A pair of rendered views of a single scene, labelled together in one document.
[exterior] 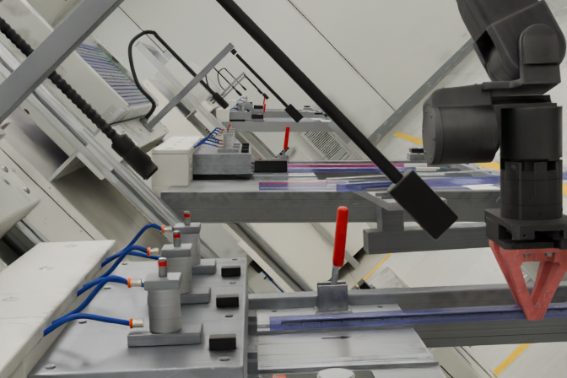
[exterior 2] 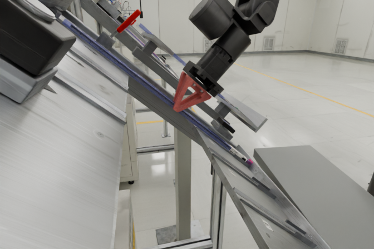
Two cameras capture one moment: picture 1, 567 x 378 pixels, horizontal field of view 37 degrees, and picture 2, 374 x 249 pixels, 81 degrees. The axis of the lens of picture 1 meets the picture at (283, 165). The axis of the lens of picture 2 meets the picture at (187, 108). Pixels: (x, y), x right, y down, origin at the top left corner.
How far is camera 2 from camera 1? 41 cm
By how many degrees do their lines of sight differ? 22
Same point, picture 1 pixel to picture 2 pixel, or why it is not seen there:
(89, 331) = not seen: outside the picture
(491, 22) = not seen: outside the picture
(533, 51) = (264, 11)
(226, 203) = (99, 13)
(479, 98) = (229, 11)
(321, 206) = (128, 40)
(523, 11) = not seen: outside the picture
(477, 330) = (149, 100)
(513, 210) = (203, 65)
